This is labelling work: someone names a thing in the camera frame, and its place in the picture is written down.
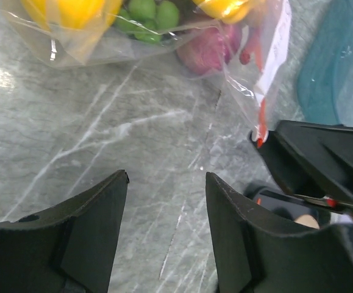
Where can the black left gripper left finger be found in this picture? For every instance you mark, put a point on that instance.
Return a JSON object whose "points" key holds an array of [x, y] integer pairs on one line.
{"points": [[69, 247]]}

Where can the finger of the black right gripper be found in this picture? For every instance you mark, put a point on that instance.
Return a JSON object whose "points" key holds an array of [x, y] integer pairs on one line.
{"points": [[312, 162]]}

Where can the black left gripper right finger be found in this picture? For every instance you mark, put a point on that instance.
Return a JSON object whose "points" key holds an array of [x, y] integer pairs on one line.
{"points": [[258, 251]]}

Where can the red fake chili pepper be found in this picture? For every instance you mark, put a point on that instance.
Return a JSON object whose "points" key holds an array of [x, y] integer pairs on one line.
{"points": [[252, 47]]}

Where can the clear zip top bag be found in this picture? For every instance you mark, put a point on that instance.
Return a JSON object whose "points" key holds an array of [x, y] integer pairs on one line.
{"points": [[251, 88]]}

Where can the purple fake onion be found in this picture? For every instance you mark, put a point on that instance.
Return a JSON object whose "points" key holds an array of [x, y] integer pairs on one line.
{"points": [[211, 49]]}

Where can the green fake grapes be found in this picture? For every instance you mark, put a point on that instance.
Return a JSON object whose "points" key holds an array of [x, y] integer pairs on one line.
{"points": [[148, 21]]}

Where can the yellow fake bell pepper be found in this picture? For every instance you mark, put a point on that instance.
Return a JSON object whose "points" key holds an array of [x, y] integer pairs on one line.
{"points": [[77, 15]]}

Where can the black plastic tray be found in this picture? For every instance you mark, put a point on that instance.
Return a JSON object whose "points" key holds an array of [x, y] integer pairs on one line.
{"points": [[283, 205]]}

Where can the beige bird pattern plate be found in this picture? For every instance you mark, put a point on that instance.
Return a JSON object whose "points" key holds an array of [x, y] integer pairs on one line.
{"points": [[307, 220]]}

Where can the teal transparent plastic bin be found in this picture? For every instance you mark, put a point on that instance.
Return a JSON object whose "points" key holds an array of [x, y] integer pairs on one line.
{"points": [[325, 82]]}

